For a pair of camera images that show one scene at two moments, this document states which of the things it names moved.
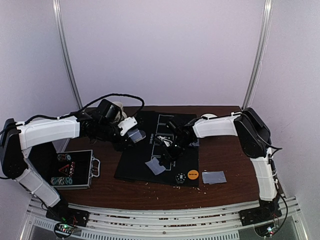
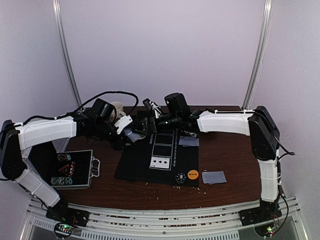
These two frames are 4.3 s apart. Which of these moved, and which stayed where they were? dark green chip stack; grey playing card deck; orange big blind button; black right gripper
Moved: black right gripper
Stayed: grey playing card deck; orange big blind button; dark green chip stack
